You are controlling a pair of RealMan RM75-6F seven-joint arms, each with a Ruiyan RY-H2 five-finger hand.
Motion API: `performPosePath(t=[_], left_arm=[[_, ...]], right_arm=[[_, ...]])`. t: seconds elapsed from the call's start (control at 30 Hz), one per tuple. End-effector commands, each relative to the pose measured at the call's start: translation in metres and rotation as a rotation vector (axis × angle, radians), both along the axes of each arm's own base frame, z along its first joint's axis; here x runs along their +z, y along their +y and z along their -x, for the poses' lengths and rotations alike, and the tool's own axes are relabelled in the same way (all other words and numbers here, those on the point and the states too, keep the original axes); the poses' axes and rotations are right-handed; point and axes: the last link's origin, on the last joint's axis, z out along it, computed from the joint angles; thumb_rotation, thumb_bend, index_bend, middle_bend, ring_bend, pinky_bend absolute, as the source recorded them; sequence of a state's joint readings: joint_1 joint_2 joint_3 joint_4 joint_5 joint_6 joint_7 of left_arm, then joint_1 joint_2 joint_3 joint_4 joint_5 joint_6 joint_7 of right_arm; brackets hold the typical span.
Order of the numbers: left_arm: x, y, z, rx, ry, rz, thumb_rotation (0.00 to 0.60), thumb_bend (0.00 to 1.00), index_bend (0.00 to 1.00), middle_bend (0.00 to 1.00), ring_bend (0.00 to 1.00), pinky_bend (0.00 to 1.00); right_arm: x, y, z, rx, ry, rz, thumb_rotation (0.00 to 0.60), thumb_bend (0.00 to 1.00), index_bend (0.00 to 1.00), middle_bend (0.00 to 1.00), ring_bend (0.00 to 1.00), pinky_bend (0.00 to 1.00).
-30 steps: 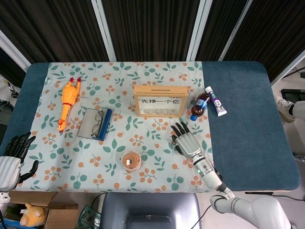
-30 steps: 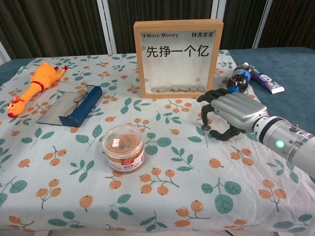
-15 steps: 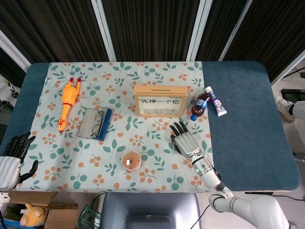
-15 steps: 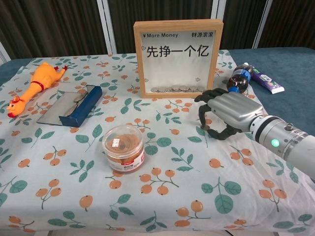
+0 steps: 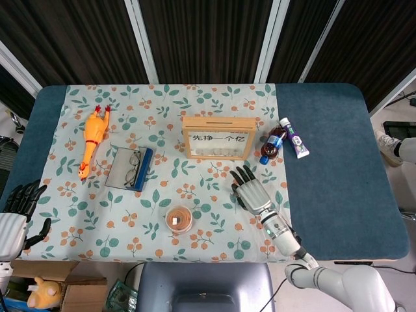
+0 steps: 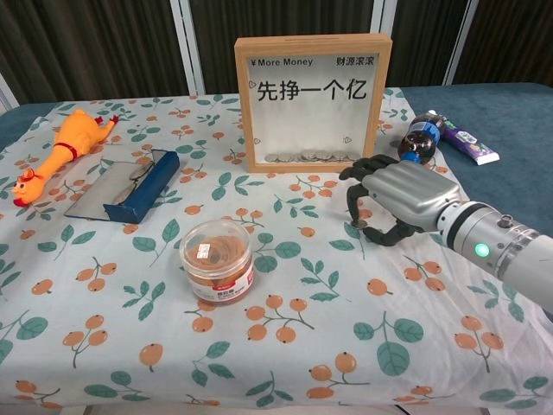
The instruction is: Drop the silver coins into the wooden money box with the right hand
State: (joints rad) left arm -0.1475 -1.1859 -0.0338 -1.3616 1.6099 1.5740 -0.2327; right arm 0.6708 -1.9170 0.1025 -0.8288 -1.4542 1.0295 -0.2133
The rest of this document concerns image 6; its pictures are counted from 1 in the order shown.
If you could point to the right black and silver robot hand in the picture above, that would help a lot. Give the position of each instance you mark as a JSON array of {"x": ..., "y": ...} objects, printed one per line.
[{"x": 415, "y": 194}]

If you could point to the silver coin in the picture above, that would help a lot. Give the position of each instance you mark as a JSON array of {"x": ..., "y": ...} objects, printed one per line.
[{"x": 362, "y": 225}]

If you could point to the pile of silver coins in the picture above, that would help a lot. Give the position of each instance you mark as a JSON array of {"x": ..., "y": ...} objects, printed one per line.
[{"x": 311, "y": 156}]

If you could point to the small cola bottle blue label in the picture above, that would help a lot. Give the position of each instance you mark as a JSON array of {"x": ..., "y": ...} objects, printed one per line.
[{"x": 425, "y": 132}]

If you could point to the purple and white toothpaste tube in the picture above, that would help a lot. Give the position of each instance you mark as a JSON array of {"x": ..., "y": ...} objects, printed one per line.
[{"x": 468, "y": 144}]

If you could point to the floral leaf print tablecloth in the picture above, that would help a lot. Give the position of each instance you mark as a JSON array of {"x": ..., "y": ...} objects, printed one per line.
[{"x": 380, "y": 276}]

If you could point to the dark ribbed partition panel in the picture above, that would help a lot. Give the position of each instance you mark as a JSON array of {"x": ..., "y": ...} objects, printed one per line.
[
  {"x": 514, "y": 39},
  {"x": 423, "y": 43},
  {"x": 268, "y": 17},
  {"x": 95, "y": 47}
]

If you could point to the clear jar of rubber bands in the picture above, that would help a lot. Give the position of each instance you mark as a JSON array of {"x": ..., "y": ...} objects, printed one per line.
[{"x": 218, "y": 268}]

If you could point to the open blue glasses case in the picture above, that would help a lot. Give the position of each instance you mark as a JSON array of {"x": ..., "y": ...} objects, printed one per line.
[{"x": 151, "y": 186}]

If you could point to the black rimmed eyeglasses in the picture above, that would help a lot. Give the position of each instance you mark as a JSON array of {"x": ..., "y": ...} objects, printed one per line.
[{"x": 139, "y": 174}]

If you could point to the yellow rubber chicken toy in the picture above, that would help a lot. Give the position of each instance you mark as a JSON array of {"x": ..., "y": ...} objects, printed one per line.
[{"x": 73, "y": 138}]

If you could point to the wooden framed money box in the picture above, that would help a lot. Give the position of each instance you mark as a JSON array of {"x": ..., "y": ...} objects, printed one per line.
[{"x": 311, "y": 116}]

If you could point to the white partition frame post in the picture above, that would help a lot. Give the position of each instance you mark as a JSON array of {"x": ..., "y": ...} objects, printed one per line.
[
  {"x": 389, "y": 17},
  {"x": 460, "y": 43},
  {"x": 188, "y": 47},
  {"x": 6, "y": 97}
]

